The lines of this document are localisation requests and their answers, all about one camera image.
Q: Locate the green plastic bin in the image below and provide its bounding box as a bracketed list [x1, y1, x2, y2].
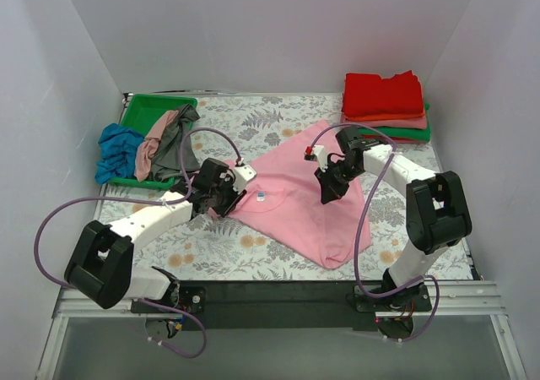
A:
[108, 94, 198, 191]

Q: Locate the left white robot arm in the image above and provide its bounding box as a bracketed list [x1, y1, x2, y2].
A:
[64, 159, 257, 309]

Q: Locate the blue t-shirt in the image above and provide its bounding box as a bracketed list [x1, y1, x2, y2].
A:
[94, 123, 144, 184]

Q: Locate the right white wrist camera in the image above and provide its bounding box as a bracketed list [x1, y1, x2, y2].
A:
[304, 144, 328, 172]

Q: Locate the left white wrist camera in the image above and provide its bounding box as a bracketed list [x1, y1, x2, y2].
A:
[232, 164, 257, 193]

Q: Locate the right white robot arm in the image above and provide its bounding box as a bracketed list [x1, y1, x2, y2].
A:
[304, 122, 473, 302]

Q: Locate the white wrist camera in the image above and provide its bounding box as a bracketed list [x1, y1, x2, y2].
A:
[232, 164, 257, 193]
[304, 144, 328, 172]

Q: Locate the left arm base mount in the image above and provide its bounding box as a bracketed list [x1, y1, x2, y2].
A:
[130, 286, 206, 340]

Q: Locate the green folded t-shirt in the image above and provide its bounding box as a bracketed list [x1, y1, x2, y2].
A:
[342, 103, 431, 142]

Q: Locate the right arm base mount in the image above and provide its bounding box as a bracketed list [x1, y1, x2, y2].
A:
[345, 284, 433, 342]

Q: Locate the floral table mat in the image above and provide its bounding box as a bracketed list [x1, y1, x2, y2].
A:
[90, 93, 473, 281]

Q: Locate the dusty pink t-shirt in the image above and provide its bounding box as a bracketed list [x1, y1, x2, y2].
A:
[133, 110, 179, 182]

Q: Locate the aluminium frame rail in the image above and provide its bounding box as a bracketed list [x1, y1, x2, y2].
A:
[36, 280, 527, 379]

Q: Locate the red folded t-shirt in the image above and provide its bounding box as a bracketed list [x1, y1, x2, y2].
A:
[343, 70, 424, 110]

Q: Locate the grey t-shirt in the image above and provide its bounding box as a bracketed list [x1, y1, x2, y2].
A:
[148, 104, 200, 182]

